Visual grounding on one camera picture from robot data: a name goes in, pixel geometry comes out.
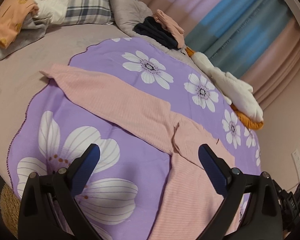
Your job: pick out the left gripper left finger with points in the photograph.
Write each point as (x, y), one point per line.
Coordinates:
(48, 207)

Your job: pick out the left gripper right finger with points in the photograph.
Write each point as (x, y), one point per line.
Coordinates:
(262, 217)

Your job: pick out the pink knit sweater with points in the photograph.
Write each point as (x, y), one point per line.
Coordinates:
(189, 200)

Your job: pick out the brown fuzzy rug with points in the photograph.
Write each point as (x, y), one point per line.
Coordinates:
(9, 208)

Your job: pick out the purple floral bed sheet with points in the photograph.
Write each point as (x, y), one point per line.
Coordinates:
(123, 196)

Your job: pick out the white goose plush toy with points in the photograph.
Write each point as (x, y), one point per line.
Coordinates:
(238, 94)

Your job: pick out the pink and blue curtain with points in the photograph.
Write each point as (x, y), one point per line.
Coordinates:
(257, 41)

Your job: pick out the orange patterned small garment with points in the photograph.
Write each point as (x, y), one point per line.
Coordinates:
(12, 16)

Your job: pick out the folded peach garment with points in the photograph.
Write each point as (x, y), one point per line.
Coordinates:
(171, 26)

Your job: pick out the folded dark navy garment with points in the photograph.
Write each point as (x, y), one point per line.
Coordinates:
(149, 27)

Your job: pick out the grey pillow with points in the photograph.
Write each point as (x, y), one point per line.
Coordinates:
(128, 13)

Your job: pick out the white wall power strip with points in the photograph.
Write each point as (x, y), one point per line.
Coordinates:
(296, 158)

